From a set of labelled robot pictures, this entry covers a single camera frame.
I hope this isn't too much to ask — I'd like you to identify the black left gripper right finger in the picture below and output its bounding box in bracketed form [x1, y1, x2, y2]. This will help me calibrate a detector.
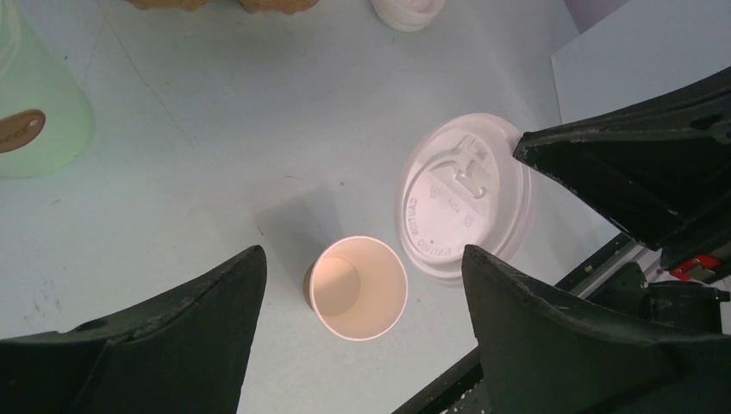
[461, 245, 730, 413]

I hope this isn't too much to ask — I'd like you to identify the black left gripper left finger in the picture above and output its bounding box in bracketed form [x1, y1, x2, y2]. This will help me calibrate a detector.
[1, 246, 267, 413]

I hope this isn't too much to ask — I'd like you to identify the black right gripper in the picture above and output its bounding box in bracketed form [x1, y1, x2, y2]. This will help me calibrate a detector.
[514, 69, 730, 334]

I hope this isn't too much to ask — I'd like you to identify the brown paper coffee cup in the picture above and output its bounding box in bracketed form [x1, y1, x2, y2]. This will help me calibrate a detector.
[303, 235, 409, 342]

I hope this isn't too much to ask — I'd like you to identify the white plastic cup lid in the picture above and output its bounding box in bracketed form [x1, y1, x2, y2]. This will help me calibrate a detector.
[396, 113, 537, 287]

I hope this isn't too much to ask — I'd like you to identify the green straw holder jar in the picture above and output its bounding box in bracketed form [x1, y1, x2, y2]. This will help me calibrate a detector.
[1, 1, 95, 178]

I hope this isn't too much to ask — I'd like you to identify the stack of white lids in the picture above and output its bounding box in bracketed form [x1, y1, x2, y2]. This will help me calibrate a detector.
[371, 0, 447, 32]

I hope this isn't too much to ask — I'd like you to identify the brown cardboard cup carrier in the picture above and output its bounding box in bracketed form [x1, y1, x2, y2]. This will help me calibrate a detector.
[128, 0, 320, 15]

